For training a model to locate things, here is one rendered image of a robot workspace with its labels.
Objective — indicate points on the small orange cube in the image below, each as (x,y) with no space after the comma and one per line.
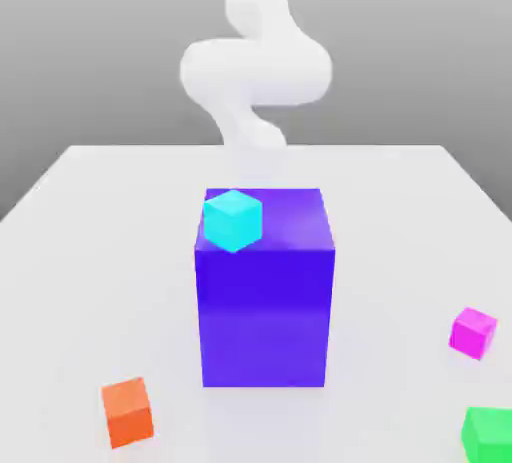
(128,413)

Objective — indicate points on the large purple box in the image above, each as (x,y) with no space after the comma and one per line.
(264,311)

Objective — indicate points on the small cyan cube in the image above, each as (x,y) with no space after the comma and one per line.
(232,221)

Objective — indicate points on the small green cube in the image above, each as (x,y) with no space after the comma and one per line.
(490,435)

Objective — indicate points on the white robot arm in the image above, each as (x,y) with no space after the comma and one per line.
(256,71)

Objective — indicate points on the small magenta cube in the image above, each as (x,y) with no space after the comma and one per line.
(472,334)

